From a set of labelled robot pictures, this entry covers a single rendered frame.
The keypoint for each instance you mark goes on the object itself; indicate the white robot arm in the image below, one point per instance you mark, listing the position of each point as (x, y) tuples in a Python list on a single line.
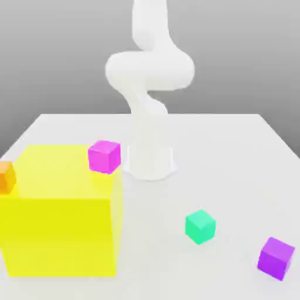
[(150, 70)]

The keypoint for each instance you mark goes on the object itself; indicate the small purple cube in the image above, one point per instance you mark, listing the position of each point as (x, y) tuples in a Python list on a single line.
[(275, 259)]

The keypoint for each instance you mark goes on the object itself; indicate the small orange cube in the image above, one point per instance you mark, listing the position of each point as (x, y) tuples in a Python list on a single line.
[(5, 178)]

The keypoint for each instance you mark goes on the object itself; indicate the small magenta cube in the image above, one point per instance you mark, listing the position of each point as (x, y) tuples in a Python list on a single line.
[(104, 157)]

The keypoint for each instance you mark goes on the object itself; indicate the large yellow box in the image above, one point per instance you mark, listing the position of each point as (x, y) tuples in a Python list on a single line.
[(58, 234)]

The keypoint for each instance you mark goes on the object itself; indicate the small green cube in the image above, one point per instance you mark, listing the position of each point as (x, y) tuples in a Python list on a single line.
[(200, 226)]

